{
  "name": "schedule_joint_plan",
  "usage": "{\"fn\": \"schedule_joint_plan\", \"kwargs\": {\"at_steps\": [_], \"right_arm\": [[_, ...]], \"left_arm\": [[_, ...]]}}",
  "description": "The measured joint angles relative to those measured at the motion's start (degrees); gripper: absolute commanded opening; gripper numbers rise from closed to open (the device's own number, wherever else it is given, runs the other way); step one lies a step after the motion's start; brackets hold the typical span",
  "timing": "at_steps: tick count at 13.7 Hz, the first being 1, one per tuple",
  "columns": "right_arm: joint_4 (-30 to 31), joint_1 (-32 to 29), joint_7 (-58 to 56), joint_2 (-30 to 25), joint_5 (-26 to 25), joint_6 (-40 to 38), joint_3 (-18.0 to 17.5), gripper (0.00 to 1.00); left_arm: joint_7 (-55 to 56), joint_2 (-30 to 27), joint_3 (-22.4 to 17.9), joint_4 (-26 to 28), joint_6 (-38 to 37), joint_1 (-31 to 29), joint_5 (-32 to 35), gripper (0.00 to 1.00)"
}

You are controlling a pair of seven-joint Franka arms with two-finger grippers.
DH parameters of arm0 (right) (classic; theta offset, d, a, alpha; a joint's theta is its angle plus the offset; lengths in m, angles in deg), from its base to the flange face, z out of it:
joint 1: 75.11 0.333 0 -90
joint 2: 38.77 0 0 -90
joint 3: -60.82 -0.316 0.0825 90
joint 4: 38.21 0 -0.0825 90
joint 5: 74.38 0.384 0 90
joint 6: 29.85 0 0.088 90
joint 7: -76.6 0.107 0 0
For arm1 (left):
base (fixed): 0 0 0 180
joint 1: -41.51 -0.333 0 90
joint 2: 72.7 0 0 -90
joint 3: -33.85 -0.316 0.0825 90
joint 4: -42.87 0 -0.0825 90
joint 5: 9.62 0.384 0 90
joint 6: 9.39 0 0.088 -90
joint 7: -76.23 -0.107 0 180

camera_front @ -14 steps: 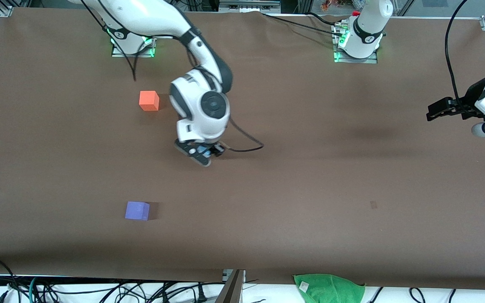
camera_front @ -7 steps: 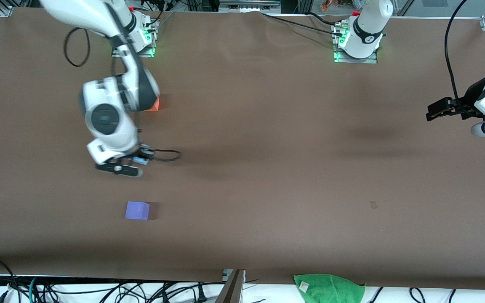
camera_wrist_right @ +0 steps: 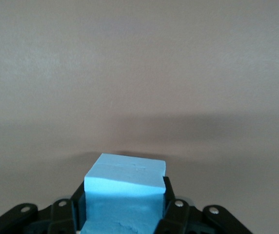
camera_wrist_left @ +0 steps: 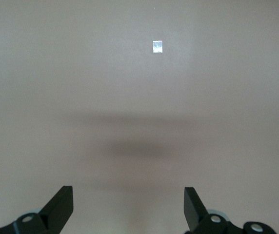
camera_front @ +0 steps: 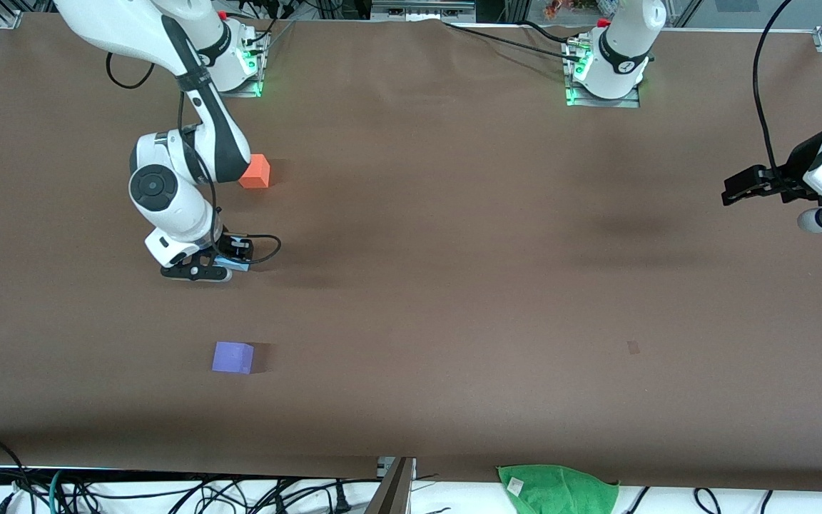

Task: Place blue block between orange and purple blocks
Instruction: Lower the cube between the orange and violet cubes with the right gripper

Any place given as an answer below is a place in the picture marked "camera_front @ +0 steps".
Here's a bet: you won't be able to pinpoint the grey power strip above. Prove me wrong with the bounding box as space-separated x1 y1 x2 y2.
372 0 476 22

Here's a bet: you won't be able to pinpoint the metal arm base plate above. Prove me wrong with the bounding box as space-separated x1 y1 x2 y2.
564 39 641 109
211 32 269 99

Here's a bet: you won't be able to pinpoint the purple block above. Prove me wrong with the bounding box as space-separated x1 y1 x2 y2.
212 341 255 375

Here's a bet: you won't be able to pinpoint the orange block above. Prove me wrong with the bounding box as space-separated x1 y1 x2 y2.
238 153 271 189

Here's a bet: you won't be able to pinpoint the orange background objects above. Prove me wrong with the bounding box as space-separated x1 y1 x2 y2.
544 0 597 20

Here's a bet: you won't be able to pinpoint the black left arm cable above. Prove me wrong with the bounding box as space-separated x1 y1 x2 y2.
752 0 796 181

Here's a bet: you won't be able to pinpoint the green cloth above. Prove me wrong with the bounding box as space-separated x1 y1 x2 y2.
497 465 620 514

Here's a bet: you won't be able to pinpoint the black base power cable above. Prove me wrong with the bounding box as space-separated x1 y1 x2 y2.
442 20 583 58
250 14 298 54
517 19 579 42

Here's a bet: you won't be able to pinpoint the grey metal post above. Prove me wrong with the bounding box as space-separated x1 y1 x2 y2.
365 457 417 514

